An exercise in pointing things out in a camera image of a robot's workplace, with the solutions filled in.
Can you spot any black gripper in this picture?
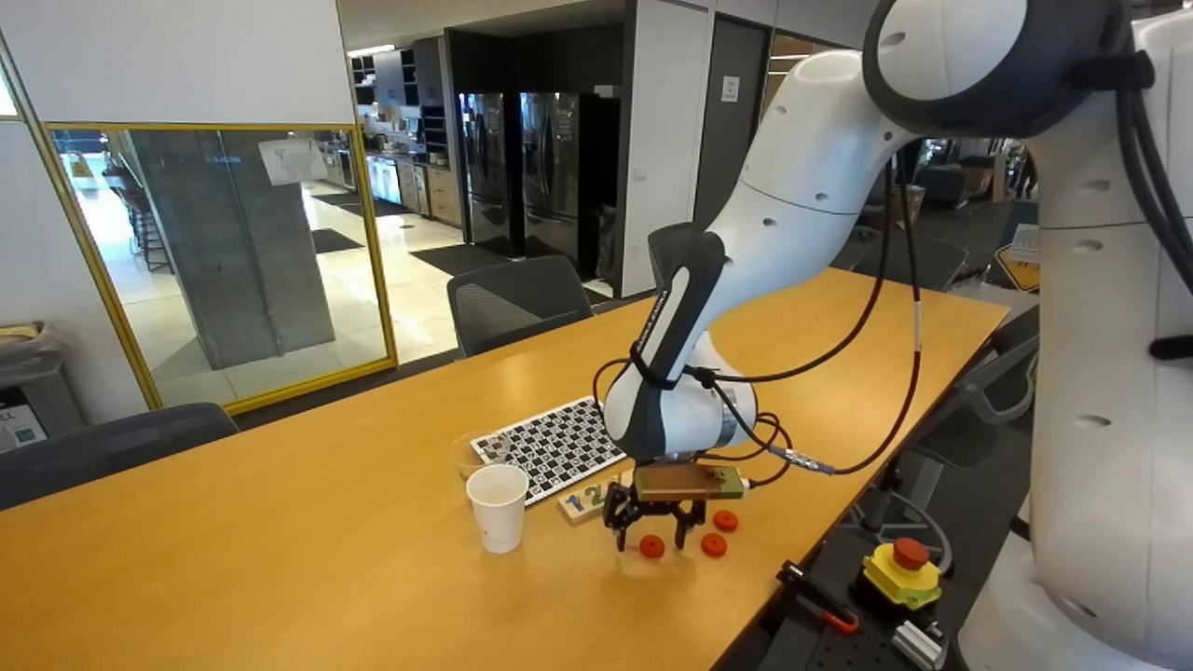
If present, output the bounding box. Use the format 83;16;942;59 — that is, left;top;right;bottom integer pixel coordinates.
601;487;708;559

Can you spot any white paper cup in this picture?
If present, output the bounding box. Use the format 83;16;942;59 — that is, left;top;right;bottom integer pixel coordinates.
463;462;532;559

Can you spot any wooden number puzzle board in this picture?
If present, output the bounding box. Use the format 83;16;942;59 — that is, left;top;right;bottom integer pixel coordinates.
550;477;627;525

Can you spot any black white calibration board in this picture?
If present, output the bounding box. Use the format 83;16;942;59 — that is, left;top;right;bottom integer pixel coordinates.
467;391;628;510

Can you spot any black and red tool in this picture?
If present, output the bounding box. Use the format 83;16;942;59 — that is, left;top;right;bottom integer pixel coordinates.
774;559;863;642

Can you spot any black equipment cart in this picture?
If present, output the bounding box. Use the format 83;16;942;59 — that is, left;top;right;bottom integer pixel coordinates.
710;468;1035;671

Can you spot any yellow emergency stop button box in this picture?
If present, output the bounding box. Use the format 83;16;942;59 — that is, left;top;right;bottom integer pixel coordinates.
860;533;947;614

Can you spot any silver metal block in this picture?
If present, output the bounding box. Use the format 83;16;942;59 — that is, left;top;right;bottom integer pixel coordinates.
891;614;950;671

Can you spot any black glass door cabinet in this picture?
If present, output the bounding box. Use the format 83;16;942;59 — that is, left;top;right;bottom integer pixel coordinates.
446;82;627;295

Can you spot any yellow framed glass panel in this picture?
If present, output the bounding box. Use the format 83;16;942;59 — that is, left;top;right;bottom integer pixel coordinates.
43;118;404;422

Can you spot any grey bin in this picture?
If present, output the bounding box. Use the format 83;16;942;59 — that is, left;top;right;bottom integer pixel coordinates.
0;323;90;456

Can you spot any brown wrist camera block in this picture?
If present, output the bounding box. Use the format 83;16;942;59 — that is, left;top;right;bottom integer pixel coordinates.
628;462;754;505

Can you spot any black cable with white sleeve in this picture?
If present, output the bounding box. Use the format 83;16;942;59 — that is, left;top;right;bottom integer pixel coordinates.
687;162;929;482

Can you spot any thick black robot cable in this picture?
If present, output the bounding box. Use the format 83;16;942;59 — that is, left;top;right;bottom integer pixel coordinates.
1073;49;1193;366

